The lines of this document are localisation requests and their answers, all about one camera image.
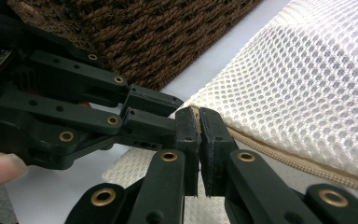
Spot cream mesh laundry bag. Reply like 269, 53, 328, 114
101, 0, 358, 224

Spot white board sheet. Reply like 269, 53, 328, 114
4, 0, 293, 224

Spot brown woven basket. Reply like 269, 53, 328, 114
6, 0, 264, 91

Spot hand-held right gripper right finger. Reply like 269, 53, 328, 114
200, 106, 323, 224

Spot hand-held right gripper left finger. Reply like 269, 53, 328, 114
127, 106, 200, 224

